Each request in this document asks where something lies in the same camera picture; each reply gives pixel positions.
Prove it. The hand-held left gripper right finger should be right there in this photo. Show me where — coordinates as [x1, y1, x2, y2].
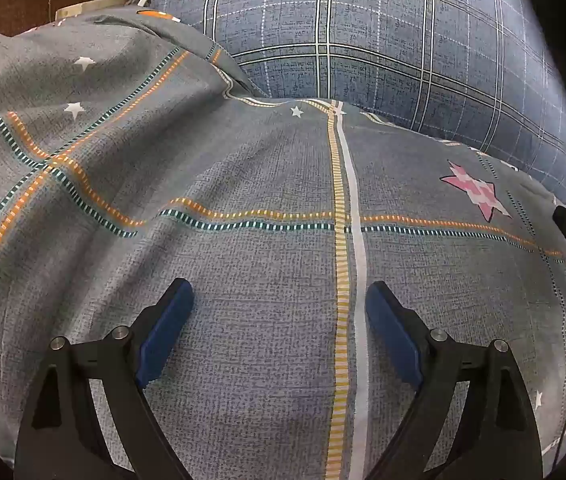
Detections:
[365, 280, 544, 480]

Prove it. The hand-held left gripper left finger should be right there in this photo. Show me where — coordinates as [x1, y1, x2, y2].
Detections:
[13, 277, 196, 480]

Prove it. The grey star-print bed sheet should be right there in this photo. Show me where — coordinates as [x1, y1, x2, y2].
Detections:
[0, 10, 566, 480]

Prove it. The blue plaid pillow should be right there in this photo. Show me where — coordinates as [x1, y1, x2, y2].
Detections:
[125, 0, 566, 206]

